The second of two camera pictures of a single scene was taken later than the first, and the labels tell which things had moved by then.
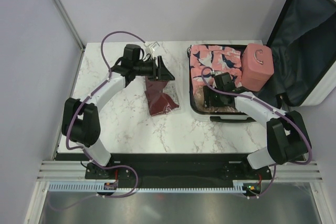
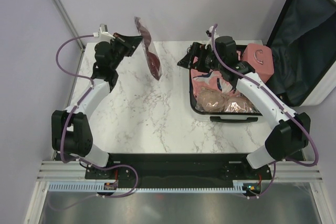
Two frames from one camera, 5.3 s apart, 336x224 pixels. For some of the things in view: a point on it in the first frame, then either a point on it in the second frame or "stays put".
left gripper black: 160,73 → 133,42
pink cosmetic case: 257,65 stays put
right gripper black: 209,92 → 198,50
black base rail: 177,169 stays put
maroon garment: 161,96 → 151,56
